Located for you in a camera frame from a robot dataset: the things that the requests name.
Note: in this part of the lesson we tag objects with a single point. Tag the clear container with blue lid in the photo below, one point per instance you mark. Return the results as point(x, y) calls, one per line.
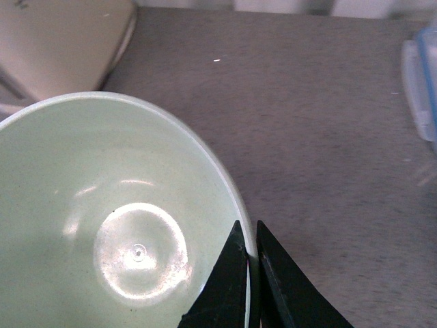
point(418, 70)

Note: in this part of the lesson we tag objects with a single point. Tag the light green plastic bowl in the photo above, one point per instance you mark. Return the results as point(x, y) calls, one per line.
point(113, 214)

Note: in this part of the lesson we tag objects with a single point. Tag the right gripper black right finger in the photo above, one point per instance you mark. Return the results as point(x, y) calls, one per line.
point(288, 298)

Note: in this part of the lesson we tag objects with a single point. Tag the cream two-slot toaster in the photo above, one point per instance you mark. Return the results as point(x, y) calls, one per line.
point(50, 48)

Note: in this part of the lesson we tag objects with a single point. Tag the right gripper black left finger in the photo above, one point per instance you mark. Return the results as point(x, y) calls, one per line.
point(222, 302)

